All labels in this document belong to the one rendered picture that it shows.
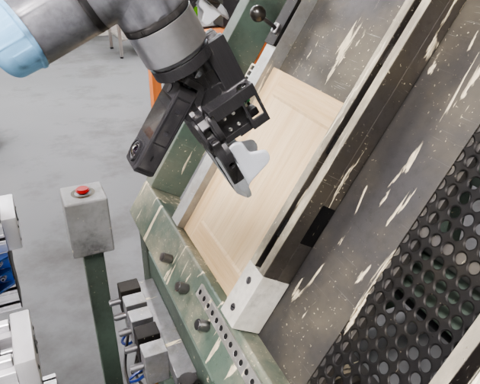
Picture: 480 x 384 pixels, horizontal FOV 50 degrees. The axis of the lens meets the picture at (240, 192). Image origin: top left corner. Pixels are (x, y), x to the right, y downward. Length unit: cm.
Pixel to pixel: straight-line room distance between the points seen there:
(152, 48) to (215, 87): 9
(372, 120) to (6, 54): 64
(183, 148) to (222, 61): 100
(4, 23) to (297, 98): 78
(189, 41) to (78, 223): 105
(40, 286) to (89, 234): 128
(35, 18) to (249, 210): 77
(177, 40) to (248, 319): 65
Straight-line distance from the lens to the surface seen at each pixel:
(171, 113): 58
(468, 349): 72
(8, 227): 137
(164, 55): 54
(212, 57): 58
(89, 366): 232
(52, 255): 301
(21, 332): 101
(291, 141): 115
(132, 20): 54
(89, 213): 152
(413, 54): 98
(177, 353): 126
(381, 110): 97
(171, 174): 159
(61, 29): 54
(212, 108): 58
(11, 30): 54
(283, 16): 135
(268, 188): 116
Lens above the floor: 164
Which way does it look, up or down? 28 degrees down
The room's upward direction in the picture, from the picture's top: straight up
